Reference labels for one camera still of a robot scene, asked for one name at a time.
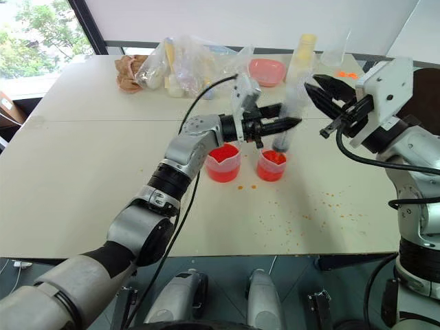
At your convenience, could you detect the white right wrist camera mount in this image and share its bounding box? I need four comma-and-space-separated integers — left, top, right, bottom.
349, 56, 415, 148

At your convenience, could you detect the black metal bracket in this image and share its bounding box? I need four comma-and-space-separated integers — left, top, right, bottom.
307, 290, 333, 330
115, 286, 139, 325

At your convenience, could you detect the pink plastic bowl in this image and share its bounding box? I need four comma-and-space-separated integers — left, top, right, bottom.
247, 58, 287, 88

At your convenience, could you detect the grey rounded robot leg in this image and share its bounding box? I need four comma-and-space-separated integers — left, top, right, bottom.
143, 269, 209, 327
245, 267, 287, 330

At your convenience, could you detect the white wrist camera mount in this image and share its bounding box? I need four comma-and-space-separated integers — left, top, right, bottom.
230, 73, 263, 143
349, 56, 415, 148

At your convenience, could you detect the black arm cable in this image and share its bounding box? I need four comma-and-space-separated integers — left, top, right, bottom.
122, 74, 240, 329
335, 126, 440, 210

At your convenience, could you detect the brown cardboard box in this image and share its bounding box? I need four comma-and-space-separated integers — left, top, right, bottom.
0, 90, 28, 129

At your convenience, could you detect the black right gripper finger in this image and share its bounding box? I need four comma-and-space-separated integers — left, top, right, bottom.
312, 74, 359, 105
303, 82, 345, 121

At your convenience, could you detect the clear plastic syringe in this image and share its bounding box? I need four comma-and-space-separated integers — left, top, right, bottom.
272, 77, 310, 153

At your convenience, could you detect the black window frame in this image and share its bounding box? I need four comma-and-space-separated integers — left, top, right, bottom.
67, 0, 108, 56

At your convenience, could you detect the brown crumpled paper bag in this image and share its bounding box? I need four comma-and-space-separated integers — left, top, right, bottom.
114, 54, 149, 94

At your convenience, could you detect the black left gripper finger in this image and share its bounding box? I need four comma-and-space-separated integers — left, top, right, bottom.
263, 117, 303, 136
261, 102, 286, 119

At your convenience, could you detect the clear bottle with yellow cap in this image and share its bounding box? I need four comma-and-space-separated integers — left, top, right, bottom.
285, 32, 318, 85

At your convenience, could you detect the narrow cup of red liquid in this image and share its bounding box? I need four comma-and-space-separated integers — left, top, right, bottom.
256, 148, 287, 182

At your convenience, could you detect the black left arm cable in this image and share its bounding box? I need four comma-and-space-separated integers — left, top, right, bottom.
122, 74, 240, 329

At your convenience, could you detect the large clear plastic bag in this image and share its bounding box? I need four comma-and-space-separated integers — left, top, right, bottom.
133, 35, 221, 100

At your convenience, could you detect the small clear plastic bag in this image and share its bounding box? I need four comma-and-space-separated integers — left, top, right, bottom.
222, 45, 256, 76

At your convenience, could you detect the small white bottle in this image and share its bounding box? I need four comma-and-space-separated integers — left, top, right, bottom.
166, 74, 184, 99

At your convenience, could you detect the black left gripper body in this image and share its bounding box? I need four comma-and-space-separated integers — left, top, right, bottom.
241, 104, 266, 149

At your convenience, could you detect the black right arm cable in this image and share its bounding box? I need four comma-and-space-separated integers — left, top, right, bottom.
335, 126, 440, 210

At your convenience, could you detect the empty clear plastic cup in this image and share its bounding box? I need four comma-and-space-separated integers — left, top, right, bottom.
320, 30, 352, 68

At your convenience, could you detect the wide cup of red liquid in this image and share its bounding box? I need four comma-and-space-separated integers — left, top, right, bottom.
205, 143, 241, 184

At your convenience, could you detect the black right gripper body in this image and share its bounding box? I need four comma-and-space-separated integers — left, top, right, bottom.
319, 93, 375, 140

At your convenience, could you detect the black robot torso cable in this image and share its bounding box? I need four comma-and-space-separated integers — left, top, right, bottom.
363, 252, 402, 328

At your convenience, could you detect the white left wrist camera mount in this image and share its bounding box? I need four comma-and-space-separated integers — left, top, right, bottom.
230, 73, 263, 143

